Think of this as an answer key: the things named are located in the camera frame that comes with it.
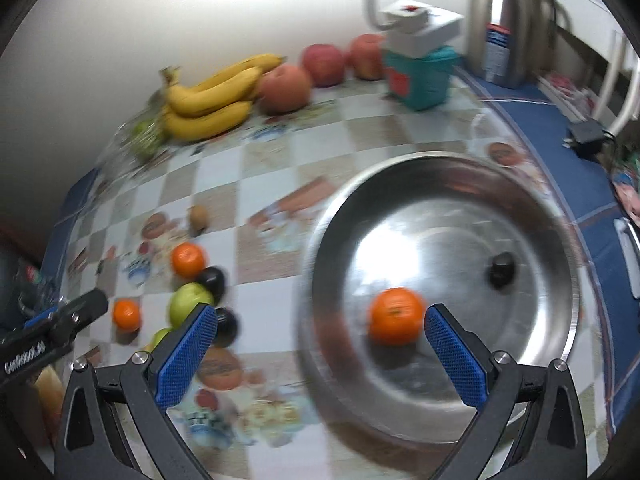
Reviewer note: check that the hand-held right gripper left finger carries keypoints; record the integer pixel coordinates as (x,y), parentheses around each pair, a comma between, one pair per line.
(187,355)

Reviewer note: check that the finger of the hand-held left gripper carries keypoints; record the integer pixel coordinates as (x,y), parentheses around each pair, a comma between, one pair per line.
(85,307)

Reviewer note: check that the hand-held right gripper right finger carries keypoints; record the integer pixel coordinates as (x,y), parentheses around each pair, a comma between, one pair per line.
(455,360)

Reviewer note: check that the green apple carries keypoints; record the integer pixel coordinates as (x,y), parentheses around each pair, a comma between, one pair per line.
(160,337)
(185,302)

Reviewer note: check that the orange mandarin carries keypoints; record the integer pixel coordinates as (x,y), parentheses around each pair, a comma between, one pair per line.
(188,260)
(397,316)
(126,314)

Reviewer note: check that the dark purple plum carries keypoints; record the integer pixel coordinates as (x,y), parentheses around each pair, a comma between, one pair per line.
(212,280)
(501,270)
(227,325)

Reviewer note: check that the stainless steel bowl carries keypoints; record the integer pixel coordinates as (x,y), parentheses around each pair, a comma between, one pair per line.
(450,240)

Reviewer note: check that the clear glass mug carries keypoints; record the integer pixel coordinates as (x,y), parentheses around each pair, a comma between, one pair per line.
(32,280)

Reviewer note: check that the brown kiwi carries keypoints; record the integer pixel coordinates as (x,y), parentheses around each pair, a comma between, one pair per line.
(198,217)

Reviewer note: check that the clear container of green fruit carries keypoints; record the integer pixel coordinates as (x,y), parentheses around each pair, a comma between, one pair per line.
(142,135)

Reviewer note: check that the checkered printed tablecloth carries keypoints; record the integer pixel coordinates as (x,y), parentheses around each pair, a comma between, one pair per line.
(280,160)

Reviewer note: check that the yellow banana bunch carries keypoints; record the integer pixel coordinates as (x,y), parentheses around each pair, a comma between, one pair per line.
(210,105)

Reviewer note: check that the black power adapter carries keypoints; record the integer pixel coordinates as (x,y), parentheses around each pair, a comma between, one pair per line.
(585,135)

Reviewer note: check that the teal box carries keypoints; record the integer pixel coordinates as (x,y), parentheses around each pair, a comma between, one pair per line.
(420,80)

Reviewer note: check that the red peach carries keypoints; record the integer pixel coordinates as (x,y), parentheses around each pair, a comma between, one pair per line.
(284,89)
(367,56)
(324,64)

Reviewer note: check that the printed paper stack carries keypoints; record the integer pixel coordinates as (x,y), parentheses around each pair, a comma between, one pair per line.
(565,92)

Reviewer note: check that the white box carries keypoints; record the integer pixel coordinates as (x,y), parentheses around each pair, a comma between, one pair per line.
(420,30)

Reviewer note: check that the steel thermos jug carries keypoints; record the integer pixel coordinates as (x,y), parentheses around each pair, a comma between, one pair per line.
(500,15)

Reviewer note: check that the white chair frame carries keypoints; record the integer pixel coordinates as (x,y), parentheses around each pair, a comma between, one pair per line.
(620,85)

